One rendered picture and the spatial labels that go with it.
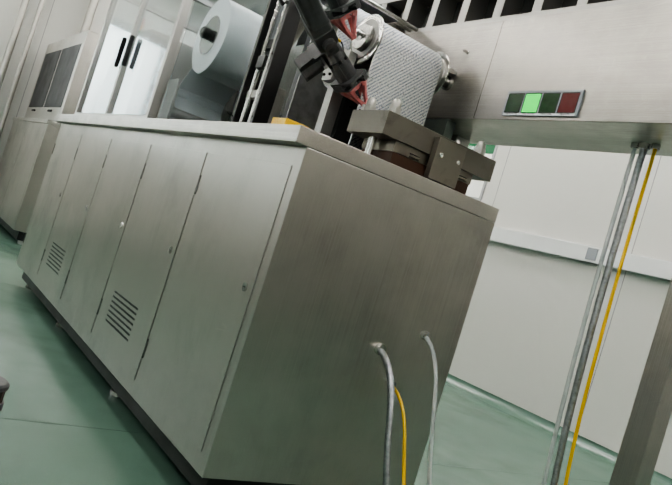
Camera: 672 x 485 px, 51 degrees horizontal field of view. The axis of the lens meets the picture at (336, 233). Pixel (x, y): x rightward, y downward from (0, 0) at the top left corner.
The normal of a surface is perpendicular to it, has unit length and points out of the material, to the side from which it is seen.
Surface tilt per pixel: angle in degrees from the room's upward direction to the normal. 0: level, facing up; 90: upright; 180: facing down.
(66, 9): 90
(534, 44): 90
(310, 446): 90
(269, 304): 90
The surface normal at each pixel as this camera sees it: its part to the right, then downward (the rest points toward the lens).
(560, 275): -0.79, -0.26
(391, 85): 0.54, 0.15
